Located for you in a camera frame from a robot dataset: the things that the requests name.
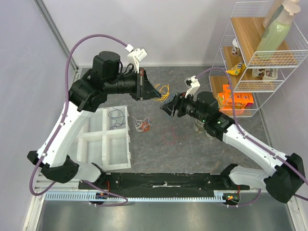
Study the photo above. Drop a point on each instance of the right glass water bottle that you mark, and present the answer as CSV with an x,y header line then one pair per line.
x,y
211,134

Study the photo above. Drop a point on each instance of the orange snack box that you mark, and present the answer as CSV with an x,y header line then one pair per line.
x,y
242,101

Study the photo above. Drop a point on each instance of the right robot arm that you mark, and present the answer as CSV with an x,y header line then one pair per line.
x,y
280,175

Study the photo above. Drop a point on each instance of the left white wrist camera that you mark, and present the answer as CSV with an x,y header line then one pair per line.
x,y
135,56

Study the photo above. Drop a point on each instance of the yellow snack bag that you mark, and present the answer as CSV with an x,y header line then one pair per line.
x,y
237,69

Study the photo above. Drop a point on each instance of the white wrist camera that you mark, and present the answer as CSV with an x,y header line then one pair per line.
x,y
135,56
193,85

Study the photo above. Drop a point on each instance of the aluminium corner post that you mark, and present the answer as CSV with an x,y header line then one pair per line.
x,y
52,26

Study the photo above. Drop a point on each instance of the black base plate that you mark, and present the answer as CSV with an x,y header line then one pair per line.
x,y
166,185

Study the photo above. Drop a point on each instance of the white wire shelf rack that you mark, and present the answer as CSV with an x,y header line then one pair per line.
x,y
245,24

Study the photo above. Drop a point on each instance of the green lotion pump bottle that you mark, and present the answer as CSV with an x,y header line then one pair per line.
x,y
277,29

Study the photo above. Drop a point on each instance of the small white cup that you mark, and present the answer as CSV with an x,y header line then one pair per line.
x,y
235,48

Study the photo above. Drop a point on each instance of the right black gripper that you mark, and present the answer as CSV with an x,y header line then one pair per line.
x,y
179,105

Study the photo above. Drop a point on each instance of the left glass water bottle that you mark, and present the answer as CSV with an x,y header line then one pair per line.
x,y
198,126

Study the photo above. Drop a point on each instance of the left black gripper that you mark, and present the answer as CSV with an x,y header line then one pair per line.
x,y
145,89

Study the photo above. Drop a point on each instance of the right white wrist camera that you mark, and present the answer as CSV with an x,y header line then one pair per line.
x,y
193,85

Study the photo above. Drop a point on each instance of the white compartment tray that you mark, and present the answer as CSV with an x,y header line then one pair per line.
x,y
104,140

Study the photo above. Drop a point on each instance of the glass water bottle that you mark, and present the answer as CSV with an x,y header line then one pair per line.
x,y
211,134
198,126

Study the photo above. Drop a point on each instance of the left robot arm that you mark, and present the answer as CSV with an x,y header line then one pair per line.
x,y
84,98

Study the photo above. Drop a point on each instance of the beige pump bottle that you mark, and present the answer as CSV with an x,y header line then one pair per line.
x,y
275,10

